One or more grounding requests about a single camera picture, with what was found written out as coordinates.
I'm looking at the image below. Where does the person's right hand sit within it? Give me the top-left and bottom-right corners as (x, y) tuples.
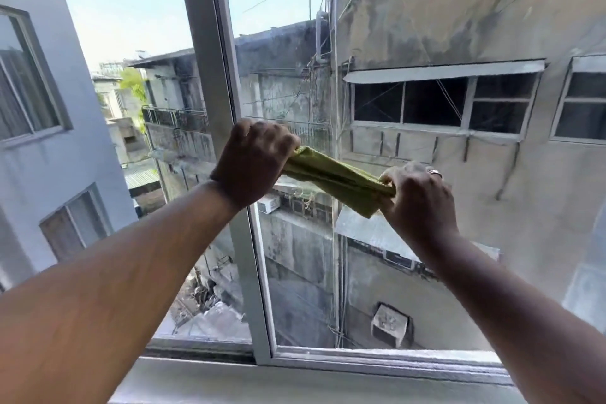
(379, 161), (460, 248)

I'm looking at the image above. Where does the person's left hand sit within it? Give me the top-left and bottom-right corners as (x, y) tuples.
(210, 118), (301, 210)

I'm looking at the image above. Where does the green cloth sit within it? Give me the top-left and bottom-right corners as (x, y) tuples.
(281, 146), (396, 219)

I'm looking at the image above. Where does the person's right forearm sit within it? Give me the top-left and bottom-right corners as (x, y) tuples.
(402, 229), (606, 404)

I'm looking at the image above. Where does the person's left forearm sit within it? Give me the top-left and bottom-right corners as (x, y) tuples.
(0, 180), (240, 404)

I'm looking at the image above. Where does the wide white framed window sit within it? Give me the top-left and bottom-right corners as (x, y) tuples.
(349, 72), (541, 140)

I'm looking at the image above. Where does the metal balcony railing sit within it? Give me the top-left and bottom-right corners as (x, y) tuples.
(141, 105), (209, 133)

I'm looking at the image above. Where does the grey metal window awning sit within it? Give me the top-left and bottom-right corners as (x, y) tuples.
(343, 59), (546, 84)

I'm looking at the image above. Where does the grey drain pipe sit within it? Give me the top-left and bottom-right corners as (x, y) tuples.
(315, 11), (332, 64)

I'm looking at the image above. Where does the corrugated metal roof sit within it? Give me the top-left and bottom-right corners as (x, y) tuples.
(123, 167), (162, 192)

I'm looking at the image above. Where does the green tree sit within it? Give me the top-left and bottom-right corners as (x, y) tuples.
(118, 68), (148, 108)

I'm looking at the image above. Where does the grey outdoor air conditioner unit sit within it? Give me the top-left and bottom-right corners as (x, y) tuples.
(370, 303), (411, 348)

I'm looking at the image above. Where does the grey stained concrete building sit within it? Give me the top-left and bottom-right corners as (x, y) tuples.
(331, 0), (606, 352)

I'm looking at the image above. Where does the narrow white framed window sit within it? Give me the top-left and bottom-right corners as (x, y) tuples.
(549, 55), (606, 145)

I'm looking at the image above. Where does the light blue building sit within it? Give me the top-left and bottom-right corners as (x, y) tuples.
(0, 0), (139, 294)

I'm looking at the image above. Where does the small window of blue building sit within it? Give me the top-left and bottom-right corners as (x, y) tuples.
(39, 183), (113, 262)

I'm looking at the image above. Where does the white window sill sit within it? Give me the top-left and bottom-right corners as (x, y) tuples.
(109, 356), (527, 404)

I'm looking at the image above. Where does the large window of blue building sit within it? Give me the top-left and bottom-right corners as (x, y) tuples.
(0, 5), (73, 148)

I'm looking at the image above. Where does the white aluminium window frame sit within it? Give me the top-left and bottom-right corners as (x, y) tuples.
(142, 0), (517, 386)

